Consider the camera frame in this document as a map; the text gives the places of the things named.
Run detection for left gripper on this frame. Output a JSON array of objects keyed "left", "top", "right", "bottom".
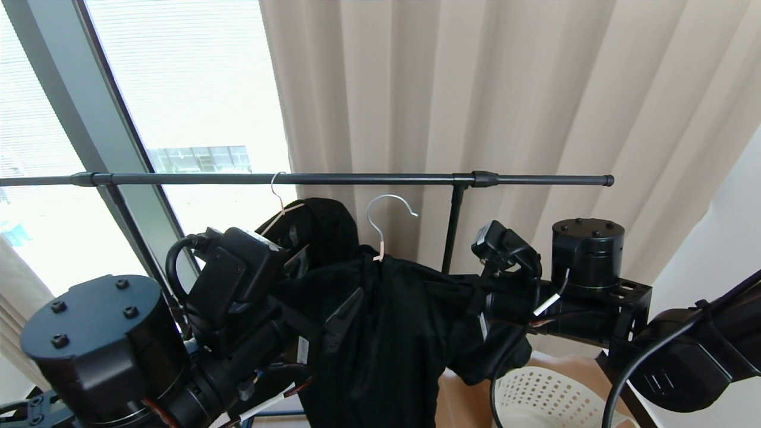
[{"left": 250, "top": 287, "right": 364, "bottom": 381}]

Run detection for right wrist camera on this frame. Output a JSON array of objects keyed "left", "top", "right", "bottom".
[{"left": 471, "top": 220, "right": 543, "bottom": 280}]

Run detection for black shorts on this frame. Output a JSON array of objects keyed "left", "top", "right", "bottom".
[{"left": 256, "top": 198, "right": 360, "bottom": 280}]

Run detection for pink clothes hanger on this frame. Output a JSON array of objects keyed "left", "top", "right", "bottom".
[
  {"left": 366, "top": 194, "right": 419, "bottom": 262},
  {"left": 260, "top": 172, "right": 307, "bottom": 240}
]

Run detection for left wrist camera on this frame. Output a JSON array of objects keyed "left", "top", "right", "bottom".
[{"left": 187, "top": 227, "right": 286, "bottom": 333}]

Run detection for black clothes rack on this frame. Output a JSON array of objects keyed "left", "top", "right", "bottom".
[{"left": 0, "top": 171, "right": 615, "bottom": 428}]

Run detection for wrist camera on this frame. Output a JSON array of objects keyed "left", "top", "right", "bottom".
[
  {"left": 471, "top": 220, "right": 543, "bottom": 280},
  {"left": 187, "top": 227, "right": 286, "bottom": 333}
]

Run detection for window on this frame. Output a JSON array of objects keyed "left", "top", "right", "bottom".
[{"left": 0, "top": 0, "right": 298, "bottom": 298}]

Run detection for black cable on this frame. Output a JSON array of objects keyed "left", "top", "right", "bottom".
[
  {"left": 165, "top": 233, "right": 209, "bottom": 311},
  {"left": 600, "top": 306, "right": 711, "bottom": 428},
  {"left": 488, "top": 332, "right": 536, "bottom": 428}
]

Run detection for white laundry basket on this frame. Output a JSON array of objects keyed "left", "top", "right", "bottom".
[{"left": 493, "top": 367, "right": 632, "bottom": 428}]

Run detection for beige curtain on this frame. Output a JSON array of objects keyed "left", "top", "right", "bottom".
[
  {"left": 0, "top": 235, "right": 57, "bottom": 390},
  {"left": 260, "top": 0, "right": 761, "bottom": 357}
]

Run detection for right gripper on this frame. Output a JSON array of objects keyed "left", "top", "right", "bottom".
[{"left": 479, "top": 279, "right": 536, "bottom": 339}]

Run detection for black t-shirt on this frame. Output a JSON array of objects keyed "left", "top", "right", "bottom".
[{"left": 271, "top": 247, "right": 533, "bottom": 428}]

